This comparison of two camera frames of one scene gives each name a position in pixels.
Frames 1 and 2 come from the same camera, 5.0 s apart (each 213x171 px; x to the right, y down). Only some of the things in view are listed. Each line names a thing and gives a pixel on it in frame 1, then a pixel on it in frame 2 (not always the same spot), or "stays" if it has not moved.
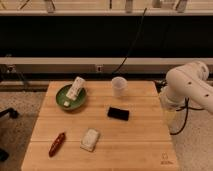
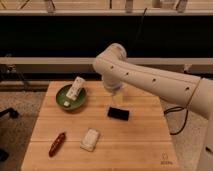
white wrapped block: [89, 139] stays
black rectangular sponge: [118, 113] stays
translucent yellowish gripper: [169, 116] → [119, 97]
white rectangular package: [74, 90] stays
